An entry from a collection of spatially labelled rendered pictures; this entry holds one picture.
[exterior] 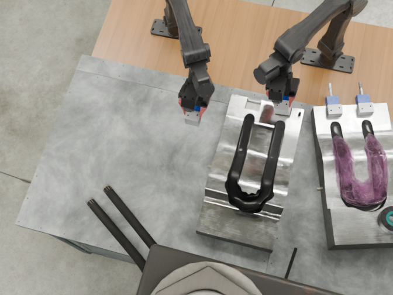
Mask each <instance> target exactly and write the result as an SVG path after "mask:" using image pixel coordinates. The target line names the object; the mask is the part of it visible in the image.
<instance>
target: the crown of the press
mask: <svg viewBox="0 0 393 295"><path fill-rule="evenodd" d="M136 295H345V294H341V293H337V292H334V291H330V290H326V289H321V288H319V287H315V286H311V285H308V284H304V283H300V282H296V281H293V280H289V279H285V278H282V277H278V276H274V275H269V274H267V273H263V272H259V271H256V270H252V269H248V268H245V267H241V266H237V265H233V264H230V263H226V262H222V261H219V260H215V259H211V258H207V257H204V256H200V255H196V254H193V253H189V252H185V251H181V250H178V249H174V248H170V247H167V246H163V245H159V244H154V245H152V246H151V248H150V250H149V254H148V256H147V260H146V264H145V266H144V270H143V273H142V277H141V279H140V283H139V287H138V290H137V293H136Z"/></svg>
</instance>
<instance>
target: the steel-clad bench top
mask: <svg viewBox="0 0 393 295"><path fill-rule="evenodd" d="M187 78H188V77H183V76H178V75H175V74H170V73H165V72H162V71H157V70H152V69H148V68H143V67H138V66H133V65H130V64H125V63H120V62H116V61H111V60H106V59H101V58H98V57H92V56H87V55H84V54H82V55H81V58H80V60H79V63H78V66H77V68H76V71H75V73H74V76H73V79H72V80H71V83H70V86H69V88H68V91H67V93H66V95H65V98H64V101H63V103H62V106H61V108H60V111H59V113H58V116H57V119H56V121H55V123H54V126H53V128H52V131H51V134H50V136H49V139H48V141H47V143H46V147H45V148H44V151H43V154H42V156H41V159H40V162H39V164H38V166H37V169H36V171H35V174H34V176H33V179H32V182H31V184H30V187H29V189H28V191H27V194H26V197H25V199H24V202H23V204H22V207H21V209H20V211H19V214H18V217H17V219H16V222H15V224H16V225H20V226H22V227H26V228H30V229H34V230H37V231H41V232H45V233H48V234H52V235H56V236H60V237H62V238H67V239H70V240H73V241H77V242H81V243H85V244H88V245H92V246H96V247H99V248H102V249H107V250H109V251H114V252H117V253H121V254H124V255H128V256H129V254H128V253H127V252H126V251H125V250H124V249H123V247H122V246H121V245H120V243H119V242H118V241H117V240H116V239H115V238H114V236H113V235H112V234H111V233H110V232H109V231H108V229H107V228H106V227H105V225H104V224H103V223H102V222H101V221H100V220H99V218H98V217H97V216H96V215H95V214H94V212H93V211H92V210H91V209H90V208H89V206H88V205H87V204H86V200H87V199H88V198H89V197H92V198H93V199H94V200H95V201H96V202H97V203H98V204H99V206H100V207H101V208H102V209H103V210H104V211H105V213H106V214H107V215H108V216H109V218H110V219H111V220H112V221H113V222H114V223H115V225H116V226H117V227H118V228H119V229H120V230H121V231H122V233H123V234H124V235H125V237H127V239H128V240H129V241H130V242H131V243H132V245H133V246H134V247H135V248H136V249H137V250H138V252H139V253H140V254H141V255H142V257H143V258H144V259H145V260H147V256H148V254H149V248H148V247H147V245H146V244H145V243H144V242H143V241H142V239H141V238H140V237H139V236H138V234H137V233H136V231H135V230H134V229H133V228H132V227H131V225H130V224H129V223H128V222H127V220H126V219H125V218H124V216H123V215H122V214H121V213H120V212H119V210H118V209H117V208H116V207H115V205H114V204H113V202H112V201H111V200H110V199H109V198H108V196H107V195H106V194H105V193H104V191H103V190H102V187H103V185H105V184H109V185H110V186H111V187H112V189H113V190H114V191H115V193H116V194H117V195H118V196H119V197H120V199H121V200H122V201H123V202H124V203H125V205H126V206H127V207H128V209H130V211H131V212H132V213H133V215H134V216H135V217H136V218H137V219H138V221H139V222H140V223H141V224H142V225H143V227H144V228H145V229H146V231H147V232H148V233H149V234H150V235H151V237H152V238H153V239H154V240H155V241H156V243H157V244H159V245H163V246H167V247H170V248H174V249H178V250H181V251H185V252H189V253H193V254H196V255H200V256H204V257H207V258H211V259H215V260H219V261H222V262H226V263H230V264H233V265H237V266H241V267H245V268H248V269H252V270H256V271H259V272H263V273H267V274H269V275H274V276H278V277H282V278H284V277H285V274H286V272H287V269H288V265H289V262H290V260H291V256H292V253H293V251H294V248H297V252H296V254H295V257H294V261H293V263H292V266H291V270H290V272H289V275H288V279H289V280H293V281H296V282H300V283H304V284H308V285H311V286H315V287H319V288H321V289H326V290H330V291H334V292H337V293H341V294H345V295H393V248H372V249H345V250H330V251H329V250H328V245H327V240H326V231H325V222H324V217H323V208H322V199H321V193H320V191H317V190H316V188H317V187H320V184H319V175H318V166H317V161H316V152H315V143H314V137H313V128H312V119H311V111H312V108H313V107H319V106H316V105H311V104H306V103H303V102H298V101H293V102H292V104H291V106H292V107H295V108H300V109H304V115H303V118H302V123H301V128H300V132H299V136H298V141H297V146H296V150H295V155H294V160H293V164H292V169H291V176H290V180H289V186H288V192H287V197H286V201H285V206H284V209H283V212H282V214H281V218H280V223H279V226H278V231H277V236H276V240H275V245H274V250H273V252H272V253H271V254H270V253H268V252H264V251H260V250H257V249H253V248H248V247H246V246H241V245H237V244H235V243H230V242H226V241H222V240H219V239H215V238H211V237H208V236H204V235H200V234H197V233H196V227H197V223H198V220H199V215H200V213H201V208H202V205H203V201H204V197H205V186H206V181H207V178H208V174H209V171H210V169H209V168H207V167H208V165H212V162H213V159H214V157H215V153H216V150H217V148H218V144H219V140H220V136H221V133H222V129H223V124H224V122H225V118H226V113H227V109H228V106H229V103H230V99H231V96H232V94H237V95H242V96H245V97H248V99H250V100H255V101H260V102H261V100H263V101H268V102H272V101H271V100H269V99H268V96H266V94H260V93H257V92H252V91H247V90H243V89H239V88H234V87H229V86H225V85H220V84H215V83H214V84H213V85H214V87H215V90H214V93H213V94H212V96H211V100H210V102H209V105H208V107H207V109H206V111H205V112H204V113H203V114H202V118H201V122H200V125H199V127H197V126H192V125H188V124H185V120H184V117H185V115H184V112H183V110H182V108H181V107H180V105H179V103H178V101H179V98H178V93H179V91H180V89H181V87H182V85H183V84H184V83H185V80H186V79H187Z"/></svg>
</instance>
